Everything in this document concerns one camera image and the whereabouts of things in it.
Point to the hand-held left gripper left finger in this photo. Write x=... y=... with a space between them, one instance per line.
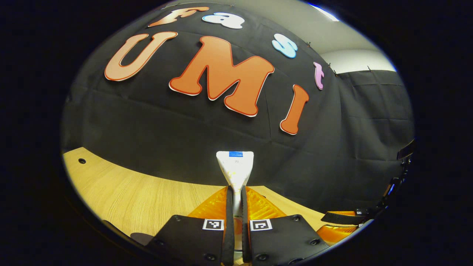
x=192 y=240

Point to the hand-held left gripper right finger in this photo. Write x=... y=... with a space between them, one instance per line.
x=284 y=240

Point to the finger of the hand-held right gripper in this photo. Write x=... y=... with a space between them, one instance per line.
x=343 y=218
x=336 y=232

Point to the dark round coaster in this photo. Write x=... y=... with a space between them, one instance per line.
x=142 y=238

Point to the white toothpaste tube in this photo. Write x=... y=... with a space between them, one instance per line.
x=235 y=170

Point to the black backdrop cloth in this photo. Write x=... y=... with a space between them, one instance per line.
x=166 y=136

